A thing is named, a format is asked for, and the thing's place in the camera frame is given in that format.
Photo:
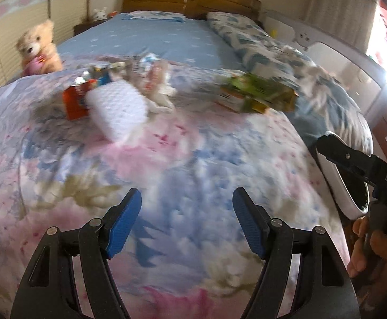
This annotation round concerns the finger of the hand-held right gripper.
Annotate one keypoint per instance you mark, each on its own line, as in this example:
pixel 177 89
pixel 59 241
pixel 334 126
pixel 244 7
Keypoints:
pixel 342 154

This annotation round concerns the white curtain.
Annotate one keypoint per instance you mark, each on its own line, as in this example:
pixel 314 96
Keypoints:
pixel 342 10

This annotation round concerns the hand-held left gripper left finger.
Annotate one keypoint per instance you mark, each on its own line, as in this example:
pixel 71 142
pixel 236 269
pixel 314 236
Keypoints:
pixel 123 226

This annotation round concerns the green drink carton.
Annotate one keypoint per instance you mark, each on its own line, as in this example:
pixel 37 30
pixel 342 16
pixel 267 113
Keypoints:
pixel 259 91

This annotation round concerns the small colourful carton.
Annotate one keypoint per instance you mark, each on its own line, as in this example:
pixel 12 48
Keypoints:
pixel 103 73

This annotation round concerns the crumpled printed plastic wrapper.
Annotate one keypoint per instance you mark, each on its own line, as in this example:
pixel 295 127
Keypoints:
pixel 152 69

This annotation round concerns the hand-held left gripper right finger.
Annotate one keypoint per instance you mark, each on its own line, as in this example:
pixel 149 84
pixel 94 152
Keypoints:
pixel 249 226

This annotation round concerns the white bubble wrap packet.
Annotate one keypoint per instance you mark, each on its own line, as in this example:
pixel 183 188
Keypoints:
pixel 118 109

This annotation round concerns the white trash bin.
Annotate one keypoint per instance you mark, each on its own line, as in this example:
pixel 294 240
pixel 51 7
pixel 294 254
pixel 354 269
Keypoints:
pixel 341 189

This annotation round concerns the dark wooden nightstand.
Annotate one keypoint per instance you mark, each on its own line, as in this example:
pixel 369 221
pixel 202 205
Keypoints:
pixel 85 27

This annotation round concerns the leaf patterned quilt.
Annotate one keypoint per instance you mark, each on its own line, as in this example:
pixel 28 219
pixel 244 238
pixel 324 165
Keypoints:
pixel 279 59

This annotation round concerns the white desk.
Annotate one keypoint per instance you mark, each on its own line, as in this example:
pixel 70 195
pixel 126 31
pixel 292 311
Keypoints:
pixel 342 56

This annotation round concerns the small yellow toy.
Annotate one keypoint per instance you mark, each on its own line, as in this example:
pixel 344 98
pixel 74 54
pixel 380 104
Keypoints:
pixel 273 32

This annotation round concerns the floral blanket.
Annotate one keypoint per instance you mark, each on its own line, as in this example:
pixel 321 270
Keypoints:
pixel 166 172

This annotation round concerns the white plush toy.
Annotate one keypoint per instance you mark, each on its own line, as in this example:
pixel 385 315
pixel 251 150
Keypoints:
pixel 99 14

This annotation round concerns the blue bedsheet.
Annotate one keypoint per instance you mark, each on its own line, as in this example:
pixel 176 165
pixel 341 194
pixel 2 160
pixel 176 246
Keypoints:
pixel 166 41

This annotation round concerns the person's right hand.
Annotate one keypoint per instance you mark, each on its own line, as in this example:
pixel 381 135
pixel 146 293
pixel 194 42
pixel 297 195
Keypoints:
pixel 386 249

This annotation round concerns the beige teddy bear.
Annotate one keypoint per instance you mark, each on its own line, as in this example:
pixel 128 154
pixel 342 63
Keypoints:
pixel 39 48

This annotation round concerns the blue and white pillow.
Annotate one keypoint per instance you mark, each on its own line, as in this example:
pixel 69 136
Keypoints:
pixel 153 16

